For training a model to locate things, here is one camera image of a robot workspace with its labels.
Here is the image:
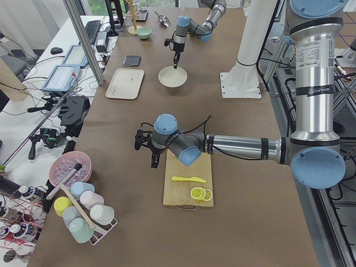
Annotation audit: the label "blue cup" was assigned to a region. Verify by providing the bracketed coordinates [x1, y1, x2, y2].
[71, 182, 95, 200]

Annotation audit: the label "wooden cup tree stand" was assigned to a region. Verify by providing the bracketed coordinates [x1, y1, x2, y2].
[125, 0, 142, 36]

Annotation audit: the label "black keyboard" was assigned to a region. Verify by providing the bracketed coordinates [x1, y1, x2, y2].
[85, 20, 101, 45]

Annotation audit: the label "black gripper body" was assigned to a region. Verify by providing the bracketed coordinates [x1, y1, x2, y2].
[150, 143, 166, 159]
[173, 42, 185, 54]

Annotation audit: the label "yellow cup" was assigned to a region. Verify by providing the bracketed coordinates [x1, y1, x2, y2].
[53, 196, 73, 217]

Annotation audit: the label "cream rectangular tray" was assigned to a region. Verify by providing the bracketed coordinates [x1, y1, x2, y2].
[105, 68, 145, 100]

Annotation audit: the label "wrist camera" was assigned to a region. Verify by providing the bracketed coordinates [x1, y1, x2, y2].
[164, 38, 174, 51]
[134, 130, 152, 151]

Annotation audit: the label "white cup rack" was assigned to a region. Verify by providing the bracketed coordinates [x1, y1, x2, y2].
[62, 186, 118, 246]

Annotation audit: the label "pink bowl with ice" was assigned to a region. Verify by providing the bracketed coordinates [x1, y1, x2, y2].
[49, 151, 92, 187]

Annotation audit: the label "metal scoop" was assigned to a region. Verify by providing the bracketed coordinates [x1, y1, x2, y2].
[154, 11, 171, 28]

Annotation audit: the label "grey cup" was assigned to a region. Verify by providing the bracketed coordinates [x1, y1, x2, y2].
[62, 206, 81, 228]

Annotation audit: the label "white camera pillar base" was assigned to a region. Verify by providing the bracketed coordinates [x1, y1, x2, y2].
[219, 0, 281, 99]

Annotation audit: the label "metal muddler stick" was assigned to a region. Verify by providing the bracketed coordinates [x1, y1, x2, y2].
[46, 163, 82, 201]

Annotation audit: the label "pink cup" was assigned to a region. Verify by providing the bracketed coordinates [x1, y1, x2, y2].
[80, 190, 104, 210]

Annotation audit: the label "lemon slices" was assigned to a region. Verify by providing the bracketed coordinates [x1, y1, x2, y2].
[190, 187, 213, 202]

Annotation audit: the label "yellow plastic knife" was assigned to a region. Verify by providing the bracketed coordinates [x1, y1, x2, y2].
[171, 176, 206, 184]

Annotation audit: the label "aluminium frame post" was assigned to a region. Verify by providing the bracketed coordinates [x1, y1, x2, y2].
[63, 0, 104, 86]

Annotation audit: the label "grey folded cloth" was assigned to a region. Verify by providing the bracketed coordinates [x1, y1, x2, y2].
[122, 55, 141, 67]

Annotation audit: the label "wooden cutting board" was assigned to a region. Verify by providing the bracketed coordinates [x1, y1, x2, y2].
[163, 151, 214, 208]

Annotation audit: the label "mint green cup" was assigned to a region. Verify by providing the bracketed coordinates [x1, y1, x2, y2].
[69, 217, 94, 244]

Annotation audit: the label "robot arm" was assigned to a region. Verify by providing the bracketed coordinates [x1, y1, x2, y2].
[164, 1, 226, 68]
[149, 1, 347, 189]

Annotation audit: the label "black computer mouse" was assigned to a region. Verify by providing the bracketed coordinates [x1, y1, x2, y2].
[50, 47, 63, 55]

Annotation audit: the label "white cup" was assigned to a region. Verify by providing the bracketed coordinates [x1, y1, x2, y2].
[90, 205, 115, 225]

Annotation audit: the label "blue teach pendant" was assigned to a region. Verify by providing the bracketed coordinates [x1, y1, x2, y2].
[62, 44, 88, 68]
[42, 65, 81, 92]

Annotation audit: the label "green bowl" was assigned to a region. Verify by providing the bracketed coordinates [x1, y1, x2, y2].
[136, 27, 152, 40]

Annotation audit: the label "cream round plate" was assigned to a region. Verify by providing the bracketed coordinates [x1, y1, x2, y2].
[158, 66, 187, 88]

